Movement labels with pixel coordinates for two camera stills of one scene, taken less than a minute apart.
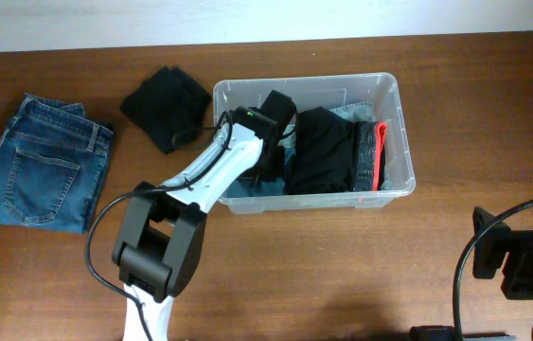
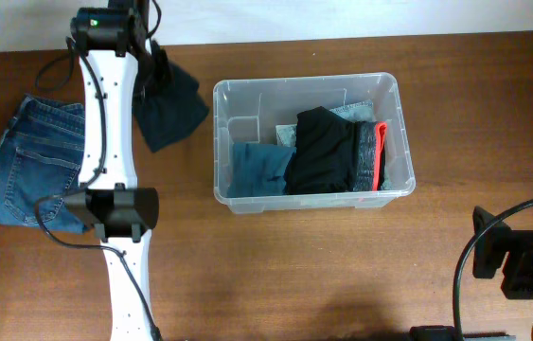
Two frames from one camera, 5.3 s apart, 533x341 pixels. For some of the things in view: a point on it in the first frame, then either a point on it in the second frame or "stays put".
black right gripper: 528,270 stays put
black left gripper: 276,165 → 162,76
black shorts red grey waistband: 332,153 stays put
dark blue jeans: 47,171 stays put
